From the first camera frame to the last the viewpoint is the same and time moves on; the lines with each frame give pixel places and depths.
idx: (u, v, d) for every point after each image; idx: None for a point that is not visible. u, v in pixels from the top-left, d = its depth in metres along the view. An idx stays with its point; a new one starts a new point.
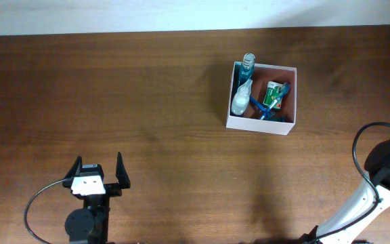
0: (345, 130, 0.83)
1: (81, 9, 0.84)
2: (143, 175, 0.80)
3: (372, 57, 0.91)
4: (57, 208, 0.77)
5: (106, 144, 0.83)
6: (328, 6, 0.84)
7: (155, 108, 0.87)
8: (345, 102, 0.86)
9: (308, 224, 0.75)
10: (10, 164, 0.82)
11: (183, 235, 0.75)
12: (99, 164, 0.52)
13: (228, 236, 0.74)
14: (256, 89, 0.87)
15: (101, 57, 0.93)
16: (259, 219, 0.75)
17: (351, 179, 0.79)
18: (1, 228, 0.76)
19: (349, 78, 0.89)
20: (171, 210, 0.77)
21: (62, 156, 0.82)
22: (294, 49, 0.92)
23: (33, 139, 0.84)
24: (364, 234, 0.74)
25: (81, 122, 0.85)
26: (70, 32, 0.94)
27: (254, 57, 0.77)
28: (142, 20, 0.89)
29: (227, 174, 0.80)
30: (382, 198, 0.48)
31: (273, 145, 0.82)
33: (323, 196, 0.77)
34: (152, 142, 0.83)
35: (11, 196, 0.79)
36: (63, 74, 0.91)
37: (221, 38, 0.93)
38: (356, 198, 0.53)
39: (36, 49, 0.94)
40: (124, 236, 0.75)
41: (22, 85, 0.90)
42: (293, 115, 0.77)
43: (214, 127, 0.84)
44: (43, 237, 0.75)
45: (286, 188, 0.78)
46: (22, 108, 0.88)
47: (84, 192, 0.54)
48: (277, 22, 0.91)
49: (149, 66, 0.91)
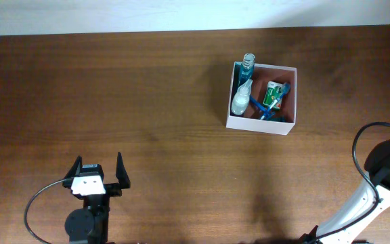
0: (346, 130, 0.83)
1: (82, 9, 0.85)
2: (143, 175, 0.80)
3: (373, 57, 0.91)
4: (57, 208, 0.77)
5: (106, 144, 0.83)
6: (328, 6, 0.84)
7: (155, 107, 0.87)
8: (346, 102, 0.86)
9: (308, 224, 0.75)
10: (10, 163, 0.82)
11: (183, 235, 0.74)
12: (99, 164, 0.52)
13: (228, 236, 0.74)
14: (256, 89, 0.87)
15: (101, 57, 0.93)
16: (258, 220, 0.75)
17: (352, 179, 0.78)
18: (1, 227, 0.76)
19: (350, 78, 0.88)
20: (170, 210, 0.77)
21: (63, 156, 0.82)
22: (294, 49, 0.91)
23: (34, 139, 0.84)
24: (365, 234, 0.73)
25: (81, 122, 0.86)
26: (71, 33, 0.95)
27: (254, 57, 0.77)
28: (142, 20, 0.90)
29: (226, 174, 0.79)
30: (382, 198, 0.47)
31: (273, 145, 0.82)
33: (323, 196, 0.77)
34: (152, 142, 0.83)
35: (11, 195, 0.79)
36: (63, 74, 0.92)
37: (221, 38, 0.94)
38: (356, 198, 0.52)
39: (36, 49, 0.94)
40: (124, 236, 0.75)
41: (22, 85, 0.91)
42: (293, 114, 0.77)
43: (214, 127, 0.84)
44: (43, 236, 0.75)
45: (286, 188, 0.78)
46: (22, 108, 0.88)
47: (84, 193, 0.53)
48: (277, 22, 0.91)
49: (149, 66, 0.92)
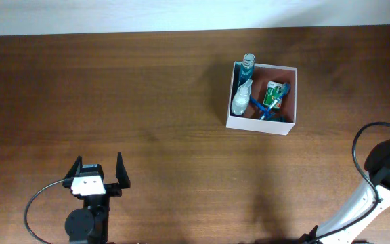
0: (346, 130, 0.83)
1: (82, 9, 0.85)
2: (143, 175, 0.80)
3: (373, 57, 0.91)
4: (57, 208, 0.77)
5: (106, 144, 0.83)
6: (328, 6, 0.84)
7: (154, 107, 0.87)
8: (346, 103, 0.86)
9: (308, 224, 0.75)
10: (10, 163, 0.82)
11: (183, 235, 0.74)
12: (99, 164, 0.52)
13: (228, 236, 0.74)
14: (256, 89, 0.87)
15: (101, 57, 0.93)
16: (258, 220, 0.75)
17: (352, 179, 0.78)
18: (1, 227, 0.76)
19: (350, 79, 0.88)
20: (170, 210, 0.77)
21: (63, 156, 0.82)
22: (294, 49, 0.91)
23: (34, 139, 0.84)
24: (365, 234, 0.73)
25: (81, 122, 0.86)
26: (71, 33, 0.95)
27: (254, 57, 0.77)
28: (142, 20, 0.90)
29: (226, 174, 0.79)
30: (382, 198, 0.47)
31: (273, 145, 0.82)
33: (323, 196, 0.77)
34: (152, 143, 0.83)
35: (11, 196, 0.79)
36: (63, 74, 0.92)
37: (221, 38, 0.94)
38: (356, 198, 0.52)
39: (36, 49, 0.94)
40: (124, 236, 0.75)
41: (22, 85, 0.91)
42: (293, 114, 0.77)
43: (214, 127, 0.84)
44: (43, 237, 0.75)
45: (286, 188, 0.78)
46: (22, 108, 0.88)
47: (84, 193, 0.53)
48: (277, 22, 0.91)
49: (149, 66, 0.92)
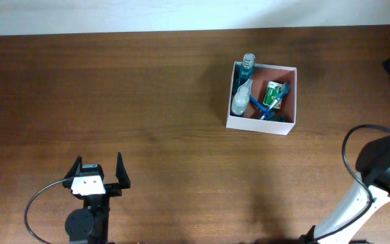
0: (346, 130, 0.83)
1: (82, 9, 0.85)
2: (143, 175, 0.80)
3: (373, 57, 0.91)
4: (57, 208, 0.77)
5: (106, 144, 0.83)
6: (328, 6, 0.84)
7: (154, 107, 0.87)
8: (346, 103, 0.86)
9: (308, 224, 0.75)
10: (10, 163, 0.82)
11: (183, 235, 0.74)
12: (99, 164, 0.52)
13: (228, 236, 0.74)
14: (256, 89, 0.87)
15: (101, 57, 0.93)
16: (258, 220, 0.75)
17: (352, 179, 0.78)
18: (1, 227, 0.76)
19: (350, 79, 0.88)
20: (170, 210, 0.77)
21: (63, 156, 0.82)
22: (294, 49, 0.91)
23: (34, 139, 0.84)
24: (365, 234, 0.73)
25: (81, 122, 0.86)
26: (71, 32, 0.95)
27: (254, 57, 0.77)
28: (142, 20, 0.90)
29: (226, 174, 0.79)
30: (376, 198, 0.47)
31: (273, 145, 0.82)
33: (323, 196, 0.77)
34: (152, 142, 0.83)
35: (11, 196, 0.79)
36: (63, 73, 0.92)
37: (221, 38, 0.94)
38: (350, 199, 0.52)
39: (36, 49, 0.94)
40: (124, 236, 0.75)
41: (22, 85, 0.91)
42: (293, 114, 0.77)
43: (214, 127, 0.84)
44: (43, 236, 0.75)
45: (286, 188, 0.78)
46: (22, 108, 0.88)
47: (84, 193, 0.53)
48: (278, 22, 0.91)
49: (149, 66, 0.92)
